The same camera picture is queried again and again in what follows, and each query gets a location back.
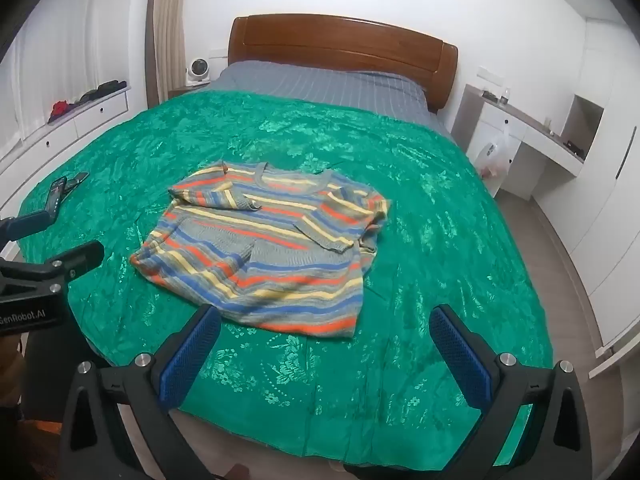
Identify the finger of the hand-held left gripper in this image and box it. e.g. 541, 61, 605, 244
0, 208, 56, 248
0, 240, 105, 291

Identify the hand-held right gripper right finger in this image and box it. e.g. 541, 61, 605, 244
429, 304, 598, 480

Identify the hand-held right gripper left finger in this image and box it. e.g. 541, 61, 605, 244
59, 304, 223, 480

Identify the striped knit sweater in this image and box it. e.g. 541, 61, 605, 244
129, 160, 392, 338

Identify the person's left forearm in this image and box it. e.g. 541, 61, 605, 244
0, 334, 26, 411

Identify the dark clothes pile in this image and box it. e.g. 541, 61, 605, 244
75, 80, 128, 106

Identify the green floral blanket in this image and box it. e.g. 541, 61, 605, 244
17, 87, 553, 468

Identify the white wardrobe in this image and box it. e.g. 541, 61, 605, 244
545, 0, 640, 376

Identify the clear plastic bag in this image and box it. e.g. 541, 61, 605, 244
475, 127, 516, 181

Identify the beige curtain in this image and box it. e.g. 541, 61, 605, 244
147, 0, 193, 108

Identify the white built-in desk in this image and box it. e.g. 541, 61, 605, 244
450, 84, 586, 201

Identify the wooden headboard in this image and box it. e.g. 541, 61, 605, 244
227, 15, 459, 113

